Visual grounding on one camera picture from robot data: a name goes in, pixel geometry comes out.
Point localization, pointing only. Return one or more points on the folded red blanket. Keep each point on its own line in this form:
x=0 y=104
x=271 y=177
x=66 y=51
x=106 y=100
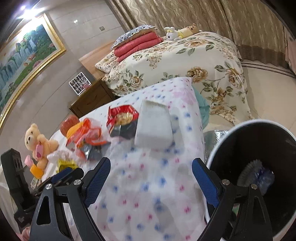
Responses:
x=140 y=43

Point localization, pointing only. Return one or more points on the red apple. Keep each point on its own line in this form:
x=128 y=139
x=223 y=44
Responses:
x=70 y=121

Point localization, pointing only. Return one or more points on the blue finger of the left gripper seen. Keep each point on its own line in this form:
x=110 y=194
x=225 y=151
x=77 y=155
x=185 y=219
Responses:
x=56 y=178

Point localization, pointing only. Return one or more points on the framed landscape painting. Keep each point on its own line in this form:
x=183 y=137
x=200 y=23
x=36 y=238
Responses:
x=35 y=46

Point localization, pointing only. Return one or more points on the blue dotted pillow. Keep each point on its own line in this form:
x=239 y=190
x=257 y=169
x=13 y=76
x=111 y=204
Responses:
x=132 y=34

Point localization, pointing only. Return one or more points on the orange foam fruit net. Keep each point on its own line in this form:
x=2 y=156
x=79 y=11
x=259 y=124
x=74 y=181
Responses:
x=73 y=129

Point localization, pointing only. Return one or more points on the red snack wrapper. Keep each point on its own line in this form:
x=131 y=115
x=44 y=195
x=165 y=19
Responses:
x=122 y=121

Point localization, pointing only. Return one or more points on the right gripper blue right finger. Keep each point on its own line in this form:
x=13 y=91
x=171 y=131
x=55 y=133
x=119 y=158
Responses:
x=203 y=177

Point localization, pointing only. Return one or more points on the white rabbit plush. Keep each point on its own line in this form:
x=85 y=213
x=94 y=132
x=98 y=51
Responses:
x=171 y=33

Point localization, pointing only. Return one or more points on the yellow wrapper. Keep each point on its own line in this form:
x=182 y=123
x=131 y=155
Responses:
x=63 y=164

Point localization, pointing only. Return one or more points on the beige teddy bear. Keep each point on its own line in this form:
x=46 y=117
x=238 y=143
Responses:
x=40 y=146

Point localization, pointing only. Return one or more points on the photo collage frame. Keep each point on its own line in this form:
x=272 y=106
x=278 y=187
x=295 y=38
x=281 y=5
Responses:
x=79 y=83

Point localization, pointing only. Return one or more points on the wooden nightstand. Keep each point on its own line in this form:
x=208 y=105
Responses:
x=97 y=95

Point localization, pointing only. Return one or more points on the floral quilt bed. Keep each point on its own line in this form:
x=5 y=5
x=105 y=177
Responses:
x=210 y=60

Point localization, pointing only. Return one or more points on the white round trash bin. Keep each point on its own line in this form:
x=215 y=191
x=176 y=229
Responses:
x=254 y=144

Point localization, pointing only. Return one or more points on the white foam block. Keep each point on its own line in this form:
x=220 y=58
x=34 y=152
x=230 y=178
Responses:
x=154 y=129

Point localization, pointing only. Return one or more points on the white tissue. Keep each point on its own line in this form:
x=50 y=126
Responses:
x=57 y=155

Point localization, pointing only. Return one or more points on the orange plastic snack bag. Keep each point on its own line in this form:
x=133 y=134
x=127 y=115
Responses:
x=88 y=142

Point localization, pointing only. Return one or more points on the floral pillow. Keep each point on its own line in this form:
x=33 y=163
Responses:
x=107 y=63

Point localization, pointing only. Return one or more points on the wooden headboard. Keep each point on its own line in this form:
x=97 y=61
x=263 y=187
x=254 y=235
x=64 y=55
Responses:
x=90 y=59

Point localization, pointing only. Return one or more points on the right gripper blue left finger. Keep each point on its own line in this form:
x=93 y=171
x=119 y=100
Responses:
x=94 y=180

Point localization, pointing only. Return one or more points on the yellow bear plush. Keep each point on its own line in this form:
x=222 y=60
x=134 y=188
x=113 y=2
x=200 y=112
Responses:
x=188 y=31

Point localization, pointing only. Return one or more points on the beige patterned curtain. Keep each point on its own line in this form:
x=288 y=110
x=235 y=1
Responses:
x=251 y=25

